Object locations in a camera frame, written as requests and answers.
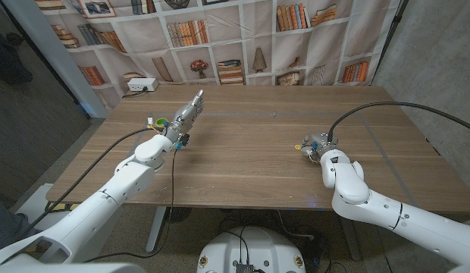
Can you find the yellow black floor object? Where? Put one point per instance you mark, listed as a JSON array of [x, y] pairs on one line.
[[64, 208]]

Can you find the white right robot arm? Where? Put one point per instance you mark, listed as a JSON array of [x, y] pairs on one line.
[[352, 186]]

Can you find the white table leg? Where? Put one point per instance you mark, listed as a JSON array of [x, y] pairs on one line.
[[155, 227]]

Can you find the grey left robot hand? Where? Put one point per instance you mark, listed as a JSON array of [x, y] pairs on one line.
[[185, 117]]

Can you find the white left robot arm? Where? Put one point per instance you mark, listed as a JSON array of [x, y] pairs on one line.
[[125, 186]]

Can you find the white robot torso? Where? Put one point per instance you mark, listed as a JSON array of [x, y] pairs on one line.
[[254, 246]]

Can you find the white power strip box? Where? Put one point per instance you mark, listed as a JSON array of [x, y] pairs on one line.
[[143, 84]]

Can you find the black bag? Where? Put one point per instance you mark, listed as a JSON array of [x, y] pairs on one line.
[[7, 57]]

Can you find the white pillar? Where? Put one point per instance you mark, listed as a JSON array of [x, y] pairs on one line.
[[57, 57]]

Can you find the black backdrop stand pole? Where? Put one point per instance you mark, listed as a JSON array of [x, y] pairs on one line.
[[390, 38]]

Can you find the green tape roll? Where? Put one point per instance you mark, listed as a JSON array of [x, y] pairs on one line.
[[161, 121]]

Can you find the white floor board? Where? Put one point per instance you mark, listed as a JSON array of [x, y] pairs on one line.
[[34, 206]]

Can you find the person in blue jeans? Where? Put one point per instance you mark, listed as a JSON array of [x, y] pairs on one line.
[[5, 223]]

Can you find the printed bookshelf backdrop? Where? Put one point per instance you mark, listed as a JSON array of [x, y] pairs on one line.
[[227, 49]]

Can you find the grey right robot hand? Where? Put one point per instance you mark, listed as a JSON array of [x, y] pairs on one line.
[[320, 144]]

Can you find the grey table leg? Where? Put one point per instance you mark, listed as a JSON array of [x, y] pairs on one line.
[[350, 242]]

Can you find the black round base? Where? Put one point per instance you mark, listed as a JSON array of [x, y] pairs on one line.
[[180, 214]]

